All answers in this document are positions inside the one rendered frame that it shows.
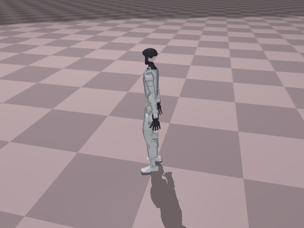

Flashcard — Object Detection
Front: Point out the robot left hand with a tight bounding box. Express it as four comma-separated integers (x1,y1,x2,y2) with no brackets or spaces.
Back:
150,115,161,131

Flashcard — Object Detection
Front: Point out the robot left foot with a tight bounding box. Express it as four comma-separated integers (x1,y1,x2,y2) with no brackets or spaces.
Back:
141,165,159,173

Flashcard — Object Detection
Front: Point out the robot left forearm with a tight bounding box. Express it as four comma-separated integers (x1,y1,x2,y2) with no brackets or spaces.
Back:
149,95,158,119

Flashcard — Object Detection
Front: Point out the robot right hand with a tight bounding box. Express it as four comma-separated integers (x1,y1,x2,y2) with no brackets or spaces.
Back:
157,102,162,114

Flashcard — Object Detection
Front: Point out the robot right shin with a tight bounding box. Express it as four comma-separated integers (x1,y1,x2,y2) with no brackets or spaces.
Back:
156,137,159,158

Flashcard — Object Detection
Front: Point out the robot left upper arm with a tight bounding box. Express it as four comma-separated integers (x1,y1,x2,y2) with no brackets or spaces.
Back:
145,72,156,100

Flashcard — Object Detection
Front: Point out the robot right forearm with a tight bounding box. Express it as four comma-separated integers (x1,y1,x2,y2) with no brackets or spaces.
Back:
156,88,161,103

